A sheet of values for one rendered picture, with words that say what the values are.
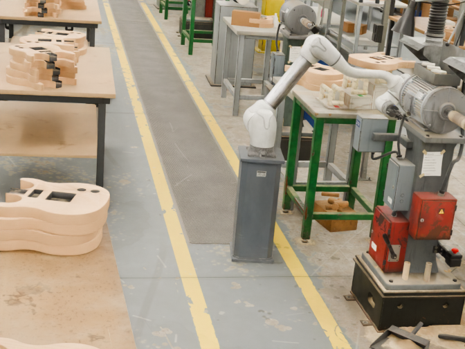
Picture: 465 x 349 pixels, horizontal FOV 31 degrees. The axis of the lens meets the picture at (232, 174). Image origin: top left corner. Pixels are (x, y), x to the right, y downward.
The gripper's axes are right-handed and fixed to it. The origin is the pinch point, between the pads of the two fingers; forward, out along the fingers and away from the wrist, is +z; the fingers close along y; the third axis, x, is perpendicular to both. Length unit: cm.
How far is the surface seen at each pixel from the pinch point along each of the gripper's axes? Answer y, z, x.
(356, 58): 15, -65, 21
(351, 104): 13, -55, -8
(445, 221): -6, 75, -36
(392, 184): 22, 57, -26
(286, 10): 20, -240, 25
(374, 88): 0, -56, 5
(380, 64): 3, -50, 22
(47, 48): 213, -121, -24
